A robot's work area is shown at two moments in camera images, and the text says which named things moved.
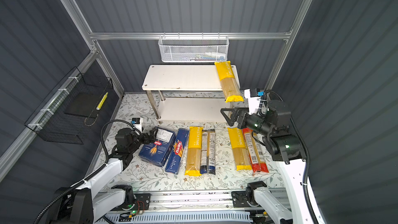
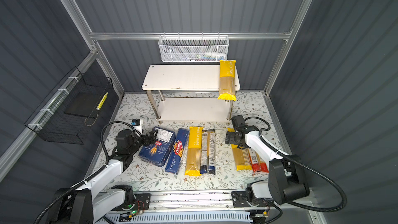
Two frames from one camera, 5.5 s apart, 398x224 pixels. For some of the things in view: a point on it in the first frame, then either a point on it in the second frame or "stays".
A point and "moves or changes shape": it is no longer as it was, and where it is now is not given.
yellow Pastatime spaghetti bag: (231, 92) moves or changes shape
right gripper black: (243, 113) → (230, 138)
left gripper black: (152, 136) stays
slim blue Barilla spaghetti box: (179, 151) stays
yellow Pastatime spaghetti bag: (242, 162) stays
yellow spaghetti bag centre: (194, 155) stays
